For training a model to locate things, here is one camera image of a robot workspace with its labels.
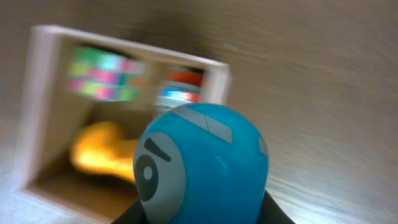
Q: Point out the colourful puzzle cube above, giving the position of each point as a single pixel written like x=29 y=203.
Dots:
x=104 y=74

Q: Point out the yellow toy dog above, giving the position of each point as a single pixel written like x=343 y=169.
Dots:
x=102 y=148

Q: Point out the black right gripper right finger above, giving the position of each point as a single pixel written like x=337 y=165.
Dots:
x=271 y=213

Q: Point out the blue and white ball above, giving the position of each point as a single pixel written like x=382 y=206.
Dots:
x=201 y=163

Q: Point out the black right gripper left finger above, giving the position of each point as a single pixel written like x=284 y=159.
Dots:
x=133 y=215

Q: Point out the beige cardboard box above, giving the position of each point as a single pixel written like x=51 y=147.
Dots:
x=87 y=100

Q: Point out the red toy fire truck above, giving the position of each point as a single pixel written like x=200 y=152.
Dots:
x=182 y=86

